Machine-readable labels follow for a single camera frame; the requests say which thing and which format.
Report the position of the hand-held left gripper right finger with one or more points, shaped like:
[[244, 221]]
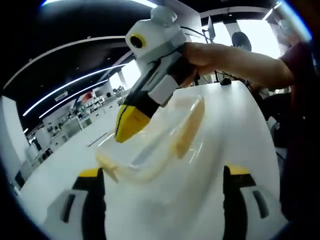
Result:
[[250, 215]]

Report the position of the row of white office desks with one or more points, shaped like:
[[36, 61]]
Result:
[[50, 145]]

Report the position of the black computer mouse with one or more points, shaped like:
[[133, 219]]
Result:
[[225, 82]]

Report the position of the person's right hand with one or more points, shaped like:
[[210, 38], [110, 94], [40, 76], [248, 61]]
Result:
[[202, 57]]

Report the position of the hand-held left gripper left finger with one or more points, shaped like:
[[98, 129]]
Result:
[[75, 215]]

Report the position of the long ceiling light strip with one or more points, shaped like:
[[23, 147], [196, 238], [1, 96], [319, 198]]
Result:
[[75, 82], [75, 96]]

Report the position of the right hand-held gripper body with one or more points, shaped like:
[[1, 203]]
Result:
[[155, 35]]

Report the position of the small dark monitor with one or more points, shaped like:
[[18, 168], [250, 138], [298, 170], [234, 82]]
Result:
[[211, 27]]

